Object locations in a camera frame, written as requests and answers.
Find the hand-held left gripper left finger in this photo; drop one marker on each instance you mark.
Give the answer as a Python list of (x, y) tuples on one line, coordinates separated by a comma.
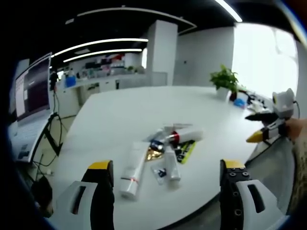
[(79, 198)]

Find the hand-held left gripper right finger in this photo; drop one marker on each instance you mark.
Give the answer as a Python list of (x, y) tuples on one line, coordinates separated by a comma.
[(249, 203)]

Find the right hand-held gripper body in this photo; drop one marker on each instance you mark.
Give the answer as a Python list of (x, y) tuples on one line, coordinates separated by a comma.
[(284, 103)]

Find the large white skincare tube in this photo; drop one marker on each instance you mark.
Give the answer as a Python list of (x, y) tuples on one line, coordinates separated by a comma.
[(133, 172)]

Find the white skincare tube red band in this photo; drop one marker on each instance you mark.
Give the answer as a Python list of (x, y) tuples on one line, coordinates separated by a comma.
[(189, 135)]

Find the yellow-green black skincare packet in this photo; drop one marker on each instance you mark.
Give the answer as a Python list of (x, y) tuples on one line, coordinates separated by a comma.
[(185, 152)]

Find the small clear skincare sachet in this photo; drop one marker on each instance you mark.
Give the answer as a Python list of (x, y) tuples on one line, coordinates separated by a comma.
[(159, 173)]

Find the small white skincare bottle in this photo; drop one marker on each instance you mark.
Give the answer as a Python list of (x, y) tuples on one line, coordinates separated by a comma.
[(172, 165)]

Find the gold skincare packet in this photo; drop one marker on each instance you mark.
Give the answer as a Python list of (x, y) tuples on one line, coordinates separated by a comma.
[(154, 153)]

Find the blue white skincare packet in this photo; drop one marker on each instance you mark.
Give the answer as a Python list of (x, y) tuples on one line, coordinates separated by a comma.
[(154, 139)]

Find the person's right hand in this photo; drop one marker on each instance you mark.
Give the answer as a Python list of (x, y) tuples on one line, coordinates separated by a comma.
[(295, 129)]

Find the blue crumpled item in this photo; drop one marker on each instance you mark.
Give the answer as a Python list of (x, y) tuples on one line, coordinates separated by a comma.
[(239, 103)]

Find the green plant in white pot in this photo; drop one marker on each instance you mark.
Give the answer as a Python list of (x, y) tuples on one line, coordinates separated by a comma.
[(224, 80)]

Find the black laptop stand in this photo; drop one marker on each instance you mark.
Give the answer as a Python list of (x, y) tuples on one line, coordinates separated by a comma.
[(51, 136)]

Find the white laptop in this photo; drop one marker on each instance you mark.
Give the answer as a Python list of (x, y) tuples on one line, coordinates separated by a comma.
[(25, 136)]

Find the blue container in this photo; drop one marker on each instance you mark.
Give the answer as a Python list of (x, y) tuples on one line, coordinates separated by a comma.
[(71, 81)]

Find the computer monitor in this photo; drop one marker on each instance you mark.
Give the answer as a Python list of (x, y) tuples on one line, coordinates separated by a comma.
[(31, 88)]

